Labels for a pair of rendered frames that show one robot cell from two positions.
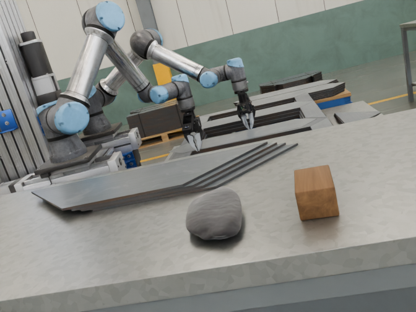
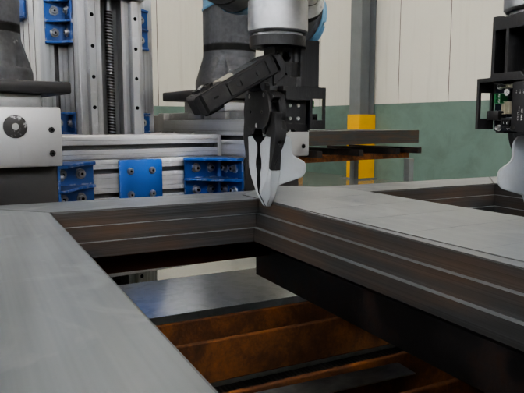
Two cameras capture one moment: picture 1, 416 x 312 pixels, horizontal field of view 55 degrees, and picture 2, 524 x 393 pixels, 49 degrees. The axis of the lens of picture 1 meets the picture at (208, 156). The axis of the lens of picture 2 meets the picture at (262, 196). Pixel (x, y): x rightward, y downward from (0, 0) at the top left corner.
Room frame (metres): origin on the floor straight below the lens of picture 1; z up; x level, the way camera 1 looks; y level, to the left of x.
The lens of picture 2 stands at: (1.38, -0.54, 0.97)
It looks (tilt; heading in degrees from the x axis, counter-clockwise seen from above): 7 degrees down; 52
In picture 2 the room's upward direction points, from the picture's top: straight up
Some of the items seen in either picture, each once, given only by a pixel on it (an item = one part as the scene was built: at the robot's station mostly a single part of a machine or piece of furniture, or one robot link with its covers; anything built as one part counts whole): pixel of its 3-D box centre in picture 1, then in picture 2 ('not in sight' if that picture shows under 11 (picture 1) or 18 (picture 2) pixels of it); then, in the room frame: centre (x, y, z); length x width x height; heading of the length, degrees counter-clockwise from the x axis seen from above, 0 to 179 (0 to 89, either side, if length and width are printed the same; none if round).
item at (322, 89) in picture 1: (286, 96); not in sight; (2.84, -0.66, 0.82); 0.80 x 0.40 x 0.06; 79
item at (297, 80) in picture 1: (293, 90); not in sight; (6.53, -1.63, 0.20); 1.20 x 0.80 x 0.41; 84
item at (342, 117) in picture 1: (358, 117); not in sight; (2.03, -0.82, 0.77); 0.45 x 0.20 x 0.04; 169
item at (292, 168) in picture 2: (199, 140); (285, 170); (1.85, 0.02, 0.91); 0.06 x 0.03 x 0.09; 169
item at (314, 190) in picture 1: (315, 191); not in sight; (0.61, -0.16, 1.07); 0.10 x 0.06 x 0.05; 165
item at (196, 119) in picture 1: (190, 119); (282, 86); (1.86, 0.03, 1.02); 0.09 x 0.08 x 0.12; 169
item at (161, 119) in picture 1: (163, 121); not in sight; (6.53, 0.57, 0.26); 1.20 x 0.80 x 0.53; 89
